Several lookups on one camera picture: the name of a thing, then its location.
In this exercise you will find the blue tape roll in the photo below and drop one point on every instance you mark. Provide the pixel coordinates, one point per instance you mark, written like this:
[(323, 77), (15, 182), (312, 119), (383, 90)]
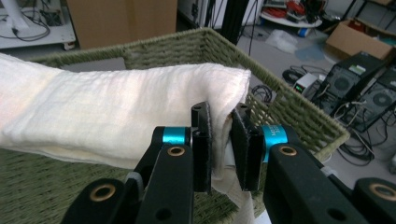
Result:
[(303, 32)]

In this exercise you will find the cream printed cloth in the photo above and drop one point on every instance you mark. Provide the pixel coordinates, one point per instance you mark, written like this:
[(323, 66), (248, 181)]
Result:
[(109, 109)]

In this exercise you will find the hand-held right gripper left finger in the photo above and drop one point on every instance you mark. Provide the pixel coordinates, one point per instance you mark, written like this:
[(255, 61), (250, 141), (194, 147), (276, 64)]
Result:
[(202, 155)]

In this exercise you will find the open cardboard box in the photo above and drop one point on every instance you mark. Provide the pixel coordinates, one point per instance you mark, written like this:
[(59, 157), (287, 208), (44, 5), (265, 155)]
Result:
[(355, 42)]

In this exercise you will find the round white table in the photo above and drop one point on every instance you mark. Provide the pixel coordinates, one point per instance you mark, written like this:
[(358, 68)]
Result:
[(289, 20)]

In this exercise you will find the large cardboard box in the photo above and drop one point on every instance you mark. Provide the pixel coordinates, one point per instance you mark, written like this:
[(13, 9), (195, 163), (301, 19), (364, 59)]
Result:
[(121, 21)]

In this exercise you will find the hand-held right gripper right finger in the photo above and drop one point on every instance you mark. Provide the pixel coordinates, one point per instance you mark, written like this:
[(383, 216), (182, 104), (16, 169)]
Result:
[(249, 155)]

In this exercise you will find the clear plastic bag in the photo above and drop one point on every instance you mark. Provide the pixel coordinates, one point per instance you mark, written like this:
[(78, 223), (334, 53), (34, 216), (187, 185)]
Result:
[(281, 40)]

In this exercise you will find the black computer tower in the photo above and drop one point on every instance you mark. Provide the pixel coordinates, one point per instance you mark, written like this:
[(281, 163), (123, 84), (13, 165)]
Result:
[(345, 81), (378, 102)]

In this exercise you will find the white power supply box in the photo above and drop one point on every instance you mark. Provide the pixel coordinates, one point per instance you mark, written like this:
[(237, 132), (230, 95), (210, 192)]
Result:
[(305, 82)]

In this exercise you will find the green woven basket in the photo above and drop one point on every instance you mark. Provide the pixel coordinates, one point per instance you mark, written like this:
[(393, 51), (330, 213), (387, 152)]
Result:
[(280, 102)]

